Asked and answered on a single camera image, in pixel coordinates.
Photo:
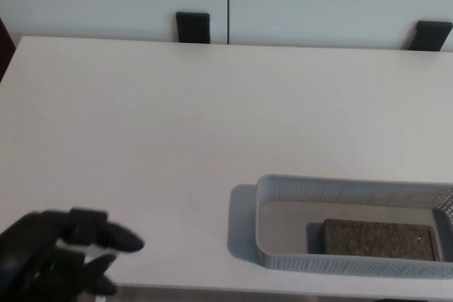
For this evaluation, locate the dark felt board eraser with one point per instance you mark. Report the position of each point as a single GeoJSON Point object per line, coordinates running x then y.
{"type": "Point", "coordinates": [378, 240]}

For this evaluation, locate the black cabinet bracket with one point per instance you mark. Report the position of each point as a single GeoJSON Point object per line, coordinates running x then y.
{"type": "Point", "coordinates": [193, 28]}
{"type": "Point", "coordinates": [430, 36]}

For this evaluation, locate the dark brown furniture piece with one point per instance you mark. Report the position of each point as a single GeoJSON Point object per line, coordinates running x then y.
{"type": "Point", "coordinates": [5, 51]}

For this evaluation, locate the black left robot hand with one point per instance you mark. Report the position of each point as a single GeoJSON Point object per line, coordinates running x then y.
{"type": "Point", "coordinates": [21, 245]}

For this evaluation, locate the grey plastic mesh basket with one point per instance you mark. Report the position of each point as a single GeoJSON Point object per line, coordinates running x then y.
{"type": "Point", "coordinates": [318, 266]}

